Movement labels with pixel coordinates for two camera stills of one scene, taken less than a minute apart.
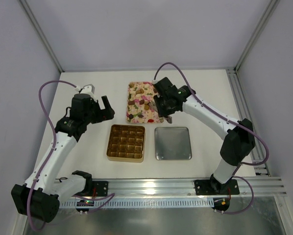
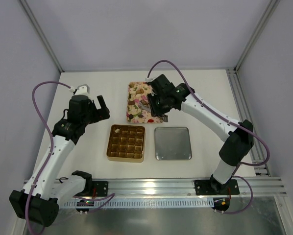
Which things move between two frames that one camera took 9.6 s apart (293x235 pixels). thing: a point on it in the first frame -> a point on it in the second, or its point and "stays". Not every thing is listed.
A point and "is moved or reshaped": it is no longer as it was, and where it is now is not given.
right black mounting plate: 216,187 stays
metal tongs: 153,106 is moved or reshaped
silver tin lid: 172,143 stays
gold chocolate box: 126,143 stays
